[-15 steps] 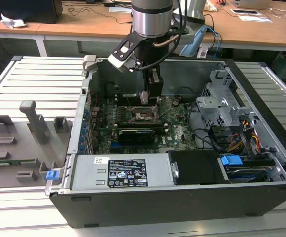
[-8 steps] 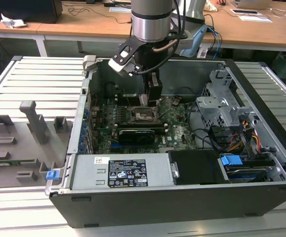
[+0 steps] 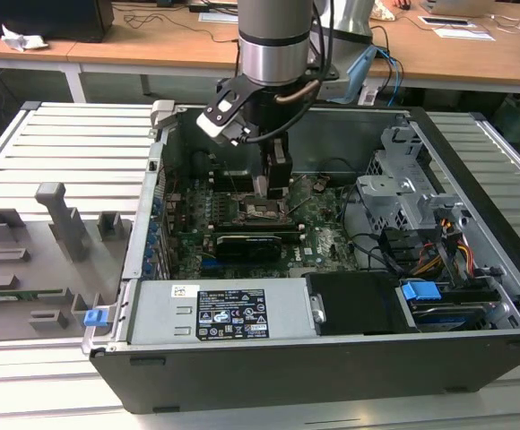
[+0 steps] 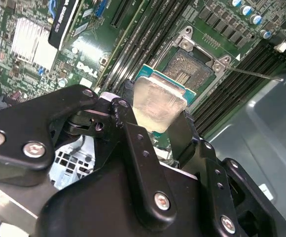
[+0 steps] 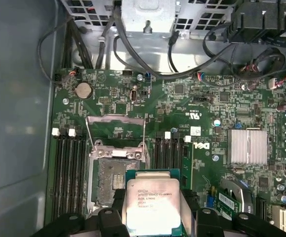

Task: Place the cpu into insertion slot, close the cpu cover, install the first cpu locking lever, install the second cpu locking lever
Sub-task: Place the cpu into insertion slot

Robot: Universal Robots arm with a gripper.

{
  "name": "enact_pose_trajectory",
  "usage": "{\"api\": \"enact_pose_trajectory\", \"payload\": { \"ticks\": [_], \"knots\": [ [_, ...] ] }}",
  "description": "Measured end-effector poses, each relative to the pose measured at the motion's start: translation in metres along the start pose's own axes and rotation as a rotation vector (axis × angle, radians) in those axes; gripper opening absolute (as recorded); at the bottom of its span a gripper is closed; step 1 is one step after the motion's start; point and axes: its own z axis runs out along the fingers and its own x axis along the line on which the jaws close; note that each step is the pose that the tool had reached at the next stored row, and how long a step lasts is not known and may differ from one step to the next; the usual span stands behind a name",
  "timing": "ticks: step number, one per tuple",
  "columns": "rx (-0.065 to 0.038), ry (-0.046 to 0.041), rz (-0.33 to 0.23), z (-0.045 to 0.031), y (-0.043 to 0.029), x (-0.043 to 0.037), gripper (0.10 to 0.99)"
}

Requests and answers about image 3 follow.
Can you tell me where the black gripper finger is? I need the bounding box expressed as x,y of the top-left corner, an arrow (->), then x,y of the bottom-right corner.
263,133 -> 294,201

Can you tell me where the CPU socket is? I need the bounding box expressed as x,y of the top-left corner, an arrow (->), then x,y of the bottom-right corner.
236,191 -> 294,226

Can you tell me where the black RAM slot bank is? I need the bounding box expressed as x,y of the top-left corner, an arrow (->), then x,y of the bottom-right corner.
206,168 -> 293,193
204,221 -> 306,245

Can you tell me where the black graphics card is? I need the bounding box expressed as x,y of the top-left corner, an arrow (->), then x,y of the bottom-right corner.
214,232 -> 284,263

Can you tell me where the green motherboard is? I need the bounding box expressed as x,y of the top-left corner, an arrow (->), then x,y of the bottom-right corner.
163,173 -> 360,281

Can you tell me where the pale blue teach pendant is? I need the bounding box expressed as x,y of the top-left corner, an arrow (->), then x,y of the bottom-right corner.
346,44 -> 378,103

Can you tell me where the small white device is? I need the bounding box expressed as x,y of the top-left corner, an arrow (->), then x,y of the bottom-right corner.
359,83 -> 381,108

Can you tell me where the white paper sheet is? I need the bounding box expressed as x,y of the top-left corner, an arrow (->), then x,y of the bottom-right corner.
434,27 -> 497,42
198,12 -> 239,23

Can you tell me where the metal drive cage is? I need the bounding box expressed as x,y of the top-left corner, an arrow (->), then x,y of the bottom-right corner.
356,125 -> 472,235

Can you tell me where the wooden desk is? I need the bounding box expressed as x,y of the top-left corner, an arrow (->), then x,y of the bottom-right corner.
0,35 -> 86,104
66,0 -> 520,96

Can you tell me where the beige crumpled bag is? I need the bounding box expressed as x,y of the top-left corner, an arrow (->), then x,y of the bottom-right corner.
371,0 -> 398,22

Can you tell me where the black plastic shroud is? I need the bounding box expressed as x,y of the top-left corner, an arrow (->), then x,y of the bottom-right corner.
307,271 -> 418,337

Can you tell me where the grey power supply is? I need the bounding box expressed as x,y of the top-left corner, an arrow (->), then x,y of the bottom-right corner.
127,277 -> 316,346

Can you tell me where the blue disk carrier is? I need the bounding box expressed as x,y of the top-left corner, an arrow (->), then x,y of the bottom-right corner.
401,278 -> 441,311

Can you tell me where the white tablet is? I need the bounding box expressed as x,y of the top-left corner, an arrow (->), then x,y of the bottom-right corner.
419,15 -> 472,27

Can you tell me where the black PC case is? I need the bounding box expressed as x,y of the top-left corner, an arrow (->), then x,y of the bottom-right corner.
88,100 -> 520,416

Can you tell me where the silver laptop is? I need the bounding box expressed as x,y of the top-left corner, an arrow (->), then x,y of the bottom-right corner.
420,0 -> 497,18

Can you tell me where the hard disk drive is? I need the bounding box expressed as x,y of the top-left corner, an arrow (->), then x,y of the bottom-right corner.
410,302 -> 497,333

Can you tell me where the blue latch clip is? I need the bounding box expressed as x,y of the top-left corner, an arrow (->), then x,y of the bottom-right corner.
83,307 -> 108,329

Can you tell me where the black monitor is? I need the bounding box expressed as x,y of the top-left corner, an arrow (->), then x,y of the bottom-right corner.
0,0 -> 115,44

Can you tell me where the grey parts rack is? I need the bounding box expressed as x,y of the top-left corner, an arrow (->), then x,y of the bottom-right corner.
0,181 -> 134,344

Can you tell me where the crumpled white paper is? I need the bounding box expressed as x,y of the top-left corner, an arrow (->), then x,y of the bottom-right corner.
0,24 -> 49,53

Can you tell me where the green RAM stick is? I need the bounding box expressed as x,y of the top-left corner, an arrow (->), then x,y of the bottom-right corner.
0,288 -> 66,302

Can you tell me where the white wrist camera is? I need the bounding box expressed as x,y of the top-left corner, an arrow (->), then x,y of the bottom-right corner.
195,79 -> 256,147

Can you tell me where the grey case latch handle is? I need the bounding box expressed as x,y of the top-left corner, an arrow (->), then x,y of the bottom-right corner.
151,99 -> 178,131

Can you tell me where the black wire bundle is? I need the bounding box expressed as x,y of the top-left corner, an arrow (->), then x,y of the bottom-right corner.
376,226 -> 427,275

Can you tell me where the yellow red wire bundle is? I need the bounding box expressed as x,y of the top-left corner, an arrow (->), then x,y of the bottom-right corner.
414,214 -> 474,277

